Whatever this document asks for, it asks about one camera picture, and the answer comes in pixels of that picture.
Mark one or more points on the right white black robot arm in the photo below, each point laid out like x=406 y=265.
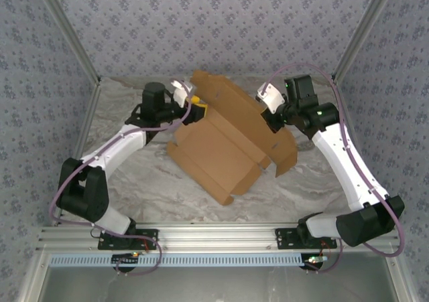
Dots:
x=345 y=168

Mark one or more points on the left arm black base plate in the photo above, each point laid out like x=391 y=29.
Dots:
x=151 y=238

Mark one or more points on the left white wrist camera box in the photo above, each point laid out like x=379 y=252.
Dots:
x=181 y=96

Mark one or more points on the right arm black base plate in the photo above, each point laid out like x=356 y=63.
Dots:
x=285 y=238

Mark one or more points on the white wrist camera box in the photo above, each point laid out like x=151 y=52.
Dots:
x=273 y=97
x=181 y=96

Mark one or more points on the brown cardboard box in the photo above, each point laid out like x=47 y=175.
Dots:
x=218 y=148

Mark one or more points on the black mount with circuit board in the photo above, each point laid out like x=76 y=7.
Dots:
x=125 y=261
x=313 y=263

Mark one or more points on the grey metal sheet panel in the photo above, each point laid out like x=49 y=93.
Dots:
x=218 y=285

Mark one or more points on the wide aluminium frame rail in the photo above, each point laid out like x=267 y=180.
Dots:
x=218 y=238

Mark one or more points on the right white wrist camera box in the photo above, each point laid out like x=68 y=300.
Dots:
x=273 y=97

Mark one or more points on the aluminium lower frame bar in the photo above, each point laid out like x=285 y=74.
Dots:
x=399 y=278
x=31 y=278

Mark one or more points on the slanted aluminium frame post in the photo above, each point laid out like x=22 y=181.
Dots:
x=363 y=31
x=71 y=31

